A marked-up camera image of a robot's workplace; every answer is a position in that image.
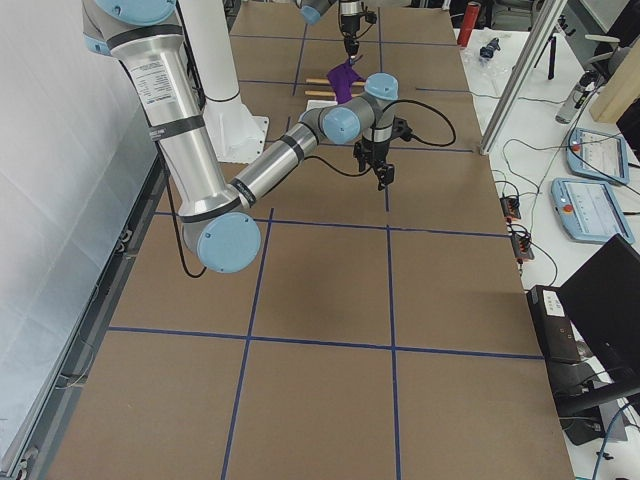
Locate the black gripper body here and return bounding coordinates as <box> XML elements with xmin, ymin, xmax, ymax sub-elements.
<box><xmin>339</xmin><ymin>14</ymin><xmax>360</xmax><ymax>50</ymax></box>
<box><xmin>353</xmin><ymin>139</ymin><xmax>393</xmax><ymax>173</ymax></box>

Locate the purple towel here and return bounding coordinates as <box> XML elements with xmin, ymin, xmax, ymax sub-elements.
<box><xmin>326</xmin><ymin>60</ymin><xmax>365</xmax><ymax>104</ymax></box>

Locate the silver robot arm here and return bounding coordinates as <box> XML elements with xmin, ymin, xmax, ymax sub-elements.
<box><xmin>82</xmin><ymin>1</ymin><xmax>398</xmax><ymax>273</ymax></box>
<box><xmin>295</xmin><ymin>0</ymin><xmax>366</xmax><ymax>64</ymax></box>

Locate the far wooden rack rod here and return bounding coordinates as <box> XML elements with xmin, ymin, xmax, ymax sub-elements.
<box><xmin>305</xmin><ymin>77</ymin><xmax>367</xmax><ymax>87</ymax></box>

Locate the wooden rack rod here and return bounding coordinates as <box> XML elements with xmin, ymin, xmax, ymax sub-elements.
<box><xmin>304</xmin><ymin>90</ymin><xmax>336</xmax><ymax>100</ymax></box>
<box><xmin>305</xmin><ymin>77</ymin><xmax>367</xmax><ymax>87</ymax></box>

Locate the near wooden rack rod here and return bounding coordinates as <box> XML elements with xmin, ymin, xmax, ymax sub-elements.
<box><xmin>304</xmin><ymin>90</ymin><xmax>336</xmax><ymax>100</ymax></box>

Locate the white tray rack base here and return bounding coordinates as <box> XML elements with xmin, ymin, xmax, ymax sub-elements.
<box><xmin>306</xmin><ymin>99</ymin><xmax>338</xmax><ymax>111</ymax></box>

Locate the red cylinder bottle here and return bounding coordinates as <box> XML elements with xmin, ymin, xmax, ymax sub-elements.
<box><xmin>457</xmin><ymin>1</ymin><xmax>481</xmax><ymax>48</ymax></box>

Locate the blue black tool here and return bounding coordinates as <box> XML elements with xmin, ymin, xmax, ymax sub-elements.
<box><xmin>479</xmin><ymin>37</ymin><xmax>501</xmax><ymax>61</ymax></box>

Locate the orange power strip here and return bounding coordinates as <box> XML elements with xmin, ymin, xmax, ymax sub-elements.
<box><xmin>500</xmin><ymin>195</ymin><xmax>534</xmax><ymax>265</ymax></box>

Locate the lower teach pendant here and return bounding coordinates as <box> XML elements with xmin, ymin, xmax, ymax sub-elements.
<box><xmin>550</xmin><ymin>178</ymin><xmax>635</xmax><ymax>244</ymax></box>

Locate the teach pendant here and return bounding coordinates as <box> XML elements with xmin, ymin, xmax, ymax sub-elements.
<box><xmin>550</xmin><ymin>178</ymin><xmax>635</xmax><ymax>244</ymax></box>
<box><xmin>566</xmin><ymin>128</ymin><xmax>630</xmax><ymax>185</ymax></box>

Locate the upper teach pendant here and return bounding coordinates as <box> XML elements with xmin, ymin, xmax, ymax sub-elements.
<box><xmin>566</xmin><ymin>128</ymin><xmax>630</xmax><ymax>185</ymax></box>

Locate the grey water bottle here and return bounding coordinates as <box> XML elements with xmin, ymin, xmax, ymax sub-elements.
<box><xmin>555</xmin><ymin>70</ymin><xmax>599</xmax><ymax>124</ymax></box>

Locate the black computer box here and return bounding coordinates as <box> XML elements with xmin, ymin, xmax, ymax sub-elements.
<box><xmin>526</xmin><ymin>285</ymin><xmax>588</xmax><ymax>365</ymax></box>

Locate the black monitor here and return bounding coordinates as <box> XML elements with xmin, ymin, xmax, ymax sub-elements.
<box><xmin>556</xmin><ymin>234</ymin><xmax>639</xmax><ymax>416</ymax></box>

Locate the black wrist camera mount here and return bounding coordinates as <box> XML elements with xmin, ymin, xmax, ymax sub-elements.
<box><xmin>391</xmin><ymin>117</ymin><xmax>413</xmax><ymax>142</ymax></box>

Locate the aluminium frame post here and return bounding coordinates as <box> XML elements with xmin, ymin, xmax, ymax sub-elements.
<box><xmin>479</xmin><ymin>0</ymin><xmax>567</xmax><ymax>155</ymax></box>

